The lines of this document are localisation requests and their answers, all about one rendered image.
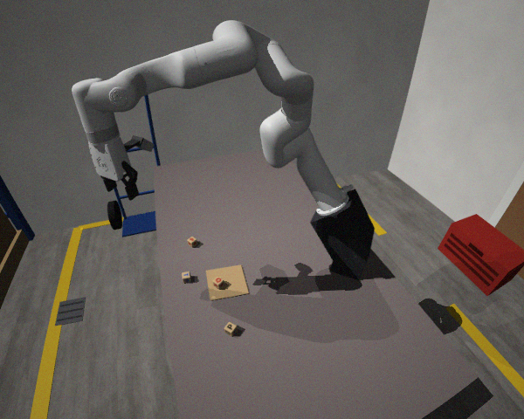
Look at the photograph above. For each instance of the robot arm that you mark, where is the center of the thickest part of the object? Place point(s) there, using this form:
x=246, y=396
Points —
x=236, y=49

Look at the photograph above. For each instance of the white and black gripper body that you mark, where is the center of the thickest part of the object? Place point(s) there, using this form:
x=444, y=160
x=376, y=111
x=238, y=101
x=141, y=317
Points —
x=107, y=158

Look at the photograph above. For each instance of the tan flat mat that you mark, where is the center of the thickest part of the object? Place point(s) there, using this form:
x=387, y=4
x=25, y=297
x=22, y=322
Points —
x=234, y=282

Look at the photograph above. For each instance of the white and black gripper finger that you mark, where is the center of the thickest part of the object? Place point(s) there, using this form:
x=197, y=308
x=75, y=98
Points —
x=110, y=184
x=130, y=188

